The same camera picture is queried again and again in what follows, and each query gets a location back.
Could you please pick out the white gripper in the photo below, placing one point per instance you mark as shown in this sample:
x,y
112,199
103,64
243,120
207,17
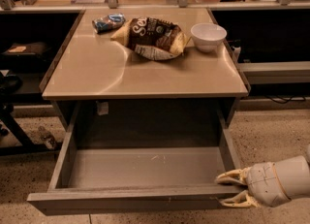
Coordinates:
x,y
263,183

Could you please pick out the grey top drawer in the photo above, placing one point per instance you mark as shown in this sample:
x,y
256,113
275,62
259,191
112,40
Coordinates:
x,y
141,156

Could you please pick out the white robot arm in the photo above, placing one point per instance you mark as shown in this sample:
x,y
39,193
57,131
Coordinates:
x,y
294,176

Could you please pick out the grey three-drawer cabinet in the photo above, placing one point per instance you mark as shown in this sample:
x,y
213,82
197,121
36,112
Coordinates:
x,y
142,76

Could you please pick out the white bowl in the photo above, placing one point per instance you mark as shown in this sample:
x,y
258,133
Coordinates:
x,y
207,36

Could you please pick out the brown chip bag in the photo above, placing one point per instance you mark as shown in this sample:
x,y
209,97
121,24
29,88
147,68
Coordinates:
x,y
152,38

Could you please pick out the plastic bottle on floor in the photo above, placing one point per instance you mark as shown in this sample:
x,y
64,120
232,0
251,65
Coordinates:
x,y
47,138

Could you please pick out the blue crumpled snack bag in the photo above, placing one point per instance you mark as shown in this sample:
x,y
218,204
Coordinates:
x,y
107,23

